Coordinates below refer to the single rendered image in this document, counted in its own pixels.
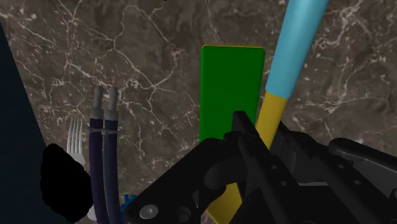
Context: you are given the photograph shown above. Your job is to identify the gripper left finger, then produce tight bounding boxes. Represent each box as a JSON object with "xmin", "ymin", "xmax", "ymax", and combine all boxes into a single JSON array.
[{"xmin": 123, "ymin": 110, "xmax": 294, "ymax": 224}]

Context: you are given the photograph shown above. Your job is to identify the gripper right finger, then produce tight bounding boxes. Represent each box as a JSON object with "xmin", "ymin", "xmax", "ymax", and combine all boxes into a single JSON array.
[{"xmin": 268, "ymin": 121, "xmax": 397, "ymax": 224}]

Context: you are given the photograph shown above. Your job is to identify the small blue object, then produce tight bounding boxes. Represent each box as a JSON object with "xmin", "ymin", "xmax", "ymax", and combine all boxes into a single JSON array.
[{"xmin": 120, "ymin": 193, "xmax": 138, "ymax": 224}]

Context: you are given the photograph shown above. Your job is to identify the dark purple tongs grey tips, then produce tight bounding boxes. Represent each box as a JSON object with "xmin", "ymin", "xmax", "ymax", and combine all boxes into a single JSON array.
[{"xmin": 88, "ymin": 85, "xmax": 123, "ymax": 224}]

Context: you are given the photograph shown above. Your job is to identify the green block with yellow edges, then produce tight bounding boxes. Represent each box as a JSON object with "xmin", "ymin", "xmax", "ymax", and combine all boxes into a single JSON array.
[{"xmin": 198, "ymin": 44, "xmax": 266, "ymax": 144}]

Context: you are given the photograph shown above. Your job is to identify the white plastic fork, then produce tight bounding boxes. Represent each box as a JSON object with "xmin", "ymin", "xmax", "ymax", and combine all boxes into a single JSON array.
[{"xmin": 66, "ymin": 118, "xmax": 97, "ymax": 221}]

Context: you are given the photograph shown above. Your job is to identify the light blue and yellow stick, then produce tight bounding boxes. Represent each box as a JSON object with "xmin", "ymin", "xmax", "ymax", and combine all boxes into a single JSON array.
[{"xmin": 205, "ymin": 0, "xmax": 330, "ymax": 224}]

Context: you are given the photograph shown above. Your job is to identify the black lumpy object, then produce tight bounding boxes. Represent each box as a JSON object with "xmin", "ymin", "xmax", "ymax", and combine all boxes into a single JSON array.
[{"xmin": 39, "ymin": 143, "xmax": 94, "ymax": 224}]

